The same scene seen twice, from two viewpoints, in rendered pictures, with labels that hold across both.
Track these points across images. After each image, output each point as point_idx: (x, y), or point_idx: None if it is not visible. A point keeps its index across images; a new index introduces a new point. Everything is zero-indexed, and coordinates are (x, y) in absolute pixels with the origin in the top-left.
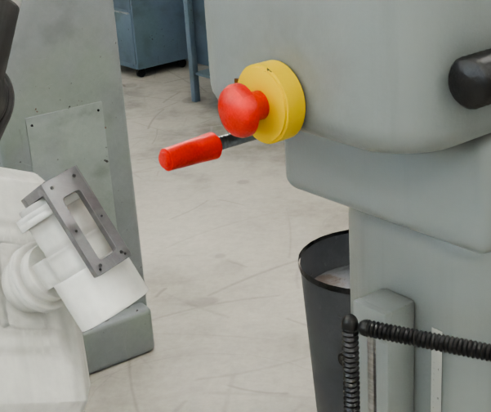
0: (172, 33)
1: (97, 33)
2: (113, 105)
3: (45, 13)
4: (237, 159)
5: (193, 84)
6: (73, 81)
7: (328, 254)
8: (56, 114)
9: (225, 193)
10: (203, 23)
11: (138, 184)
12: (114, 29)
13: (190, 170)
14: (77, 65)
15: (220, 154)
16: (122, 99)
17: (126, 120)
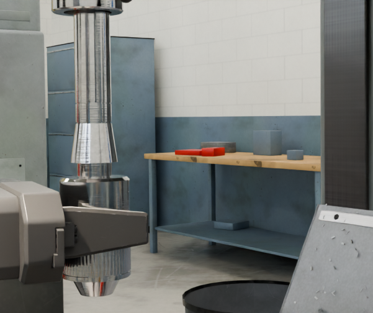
0: (143, 203)
1: (26, 97)
2: (35, 163)
3: None
4: (177, 289)
5: (151, 237)
6: None
7: (219, 302)
8: None
9: (159, 309)
10: (169, 196)
11: (84, 300)
12: (43, 95)
13: (133, 294)
14: (4, 122)
15: (164, 285)
16: (44, 159)
17: (46, 180)
